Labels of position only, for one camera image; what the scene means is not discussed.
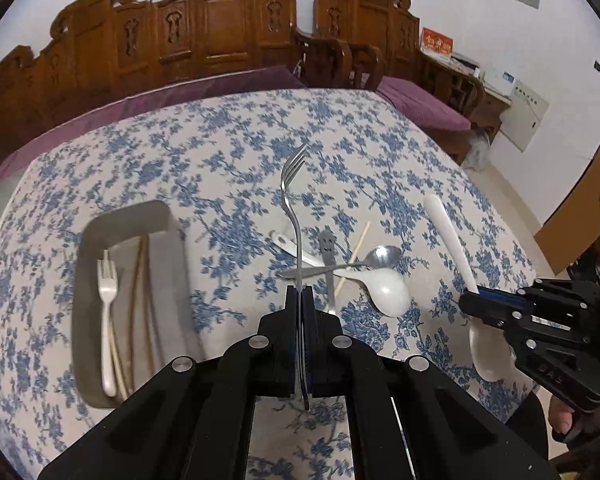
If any carved wooden sofa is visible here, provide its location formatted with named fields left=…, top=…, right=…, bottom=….
left=0, top=0, right=354, bottom=166

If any steel spoon with smiley handle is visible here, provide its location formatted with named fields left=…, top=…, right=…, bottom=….
left=318, top=229, right=336, bottom=314

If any white plastic fork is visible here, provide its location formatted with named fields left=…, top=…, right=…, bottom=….
left=97, top=249, right=118, bottom=398

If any purple armchair cushion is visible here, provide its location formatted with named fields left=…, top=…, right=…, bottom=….
left=377, top=76, right=470, bottom=131

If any large white plastic ladle spoon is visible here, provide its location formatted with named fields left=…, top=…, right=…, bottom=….
left=424, top=194, right=512, bottom=382

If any white wall panel box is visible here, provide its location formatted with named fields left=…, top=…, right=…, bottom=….
left=500, top=80, right=550, bottom=152

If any purple sofa cushion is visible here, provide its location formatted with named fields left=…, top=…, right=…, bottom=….
left=0, top=66, right=306, bottom=182

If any person's right hand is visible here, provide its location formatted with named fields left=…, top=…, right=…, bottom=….
left=548, top=396, right=600, bottom=434

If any wooden side table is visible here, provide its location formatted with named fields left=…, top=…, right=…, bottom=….
left=451, top=52, right=512, bottom=133

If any stainless steel utensil tray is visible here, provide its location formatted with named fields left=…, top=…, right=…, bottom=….
left=71, top=200, right=204, bottom=408

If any dark brown chopstick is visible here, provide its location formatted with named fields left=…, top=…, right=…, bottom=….
left=140, top=235, right=157, bottom=377
left=128, top=238, right=147, bottom=391

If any red sign card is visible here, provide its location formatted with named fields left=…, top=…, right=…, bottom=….
left=420, top=27, right=454, bottom=58

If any carved wooden armchair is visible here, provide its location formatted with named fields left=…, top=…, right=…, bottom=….
left=313, top=0, right=478, bottom=164

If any blue floral tablecloth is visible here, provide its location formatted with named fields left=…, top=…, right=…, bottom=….
left=0, top=86, right=539, bottom=480

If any steel spoon crosswise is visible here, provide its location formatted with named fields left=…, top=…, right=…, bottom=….
left=302, top=245, right=402, bottom=278

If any white long-handled plastic spoon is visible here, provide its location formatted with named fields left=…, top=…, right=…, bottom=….
left=301, top=252, right=411, bottom=318

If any stainless steel fork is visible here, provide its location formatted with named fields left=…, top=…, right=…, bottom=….
left=279, top=144, right=309, bottom=410

